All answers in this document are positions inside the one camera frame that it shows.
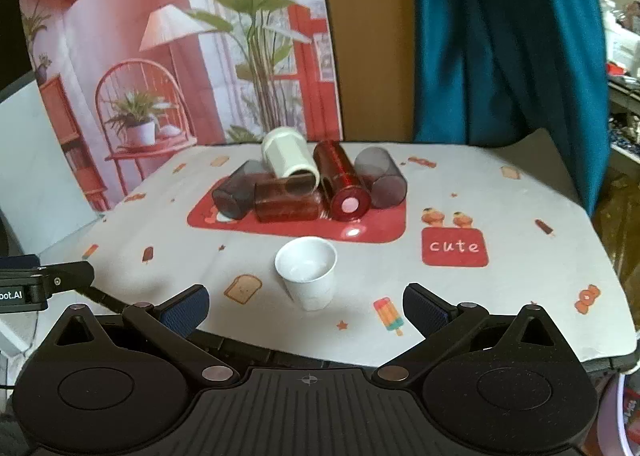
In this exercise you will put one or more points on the dark grey square cup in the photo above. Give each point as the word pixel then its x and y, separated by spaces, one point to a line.
pixel 235 193

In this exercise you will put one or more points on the brown wooden board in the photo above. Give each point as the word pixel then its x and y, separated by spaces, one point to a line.
pixel 367 36

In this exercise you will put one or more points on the small red object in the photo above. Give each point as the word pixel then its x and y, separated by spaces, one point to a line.
pixel 617 69

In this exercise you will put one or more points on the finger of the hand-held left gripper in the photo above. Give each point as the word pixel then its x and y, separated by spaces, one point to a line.
pixel 106 300
pixel 67 276

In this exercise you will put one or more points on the teal hanging cloth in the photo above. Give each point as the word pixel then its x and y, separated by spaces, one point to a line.
pixel 500 36

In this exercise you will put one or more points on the cluttered shelf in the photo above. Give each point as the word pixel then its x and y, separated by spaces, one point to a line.
pixel 622 26

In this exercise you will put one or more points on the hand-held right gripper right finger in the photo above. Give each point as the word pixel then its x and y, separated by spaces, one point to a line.
pixel 425 310

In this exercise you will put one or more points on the pink room printed backdrop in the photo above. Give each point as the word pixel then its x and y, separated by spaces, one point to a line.
pixel 150 36

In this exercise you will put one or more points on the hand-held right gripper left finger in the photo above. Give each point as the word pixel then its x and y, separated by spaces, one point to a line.
pixel 186 310

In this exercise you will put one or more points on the brown translucent plastic cup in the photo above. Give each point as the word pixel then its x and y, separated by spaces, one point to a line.
pixel 285 203

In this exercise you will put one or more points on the printed grey red tablecloth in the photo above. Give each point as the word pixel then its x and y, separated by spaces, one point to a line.
pixel 510 286

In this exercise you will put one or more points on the white flat panel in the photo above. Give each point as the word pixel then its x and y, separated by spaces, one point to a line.
pixel 35 176

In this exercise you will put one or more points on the red glitter plastic cup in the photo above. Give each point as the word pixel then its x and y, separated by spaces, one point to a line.
pixel 342 181

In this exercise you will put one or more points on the pink plastic container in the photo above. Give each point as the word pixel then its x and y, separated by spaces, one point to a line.
pixel 622 416

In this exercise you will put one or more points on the smoky grey round cup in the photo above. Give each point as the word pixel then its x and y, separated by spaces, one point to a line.
pixel 382 176

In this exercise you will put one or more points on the white faceted plastic cup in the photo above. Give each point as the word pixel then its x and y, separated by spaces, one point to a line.
pixel 290 156

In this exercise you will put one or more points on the white paper cup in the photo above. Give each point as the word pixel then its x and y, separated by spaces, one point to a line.
pixel 306 281

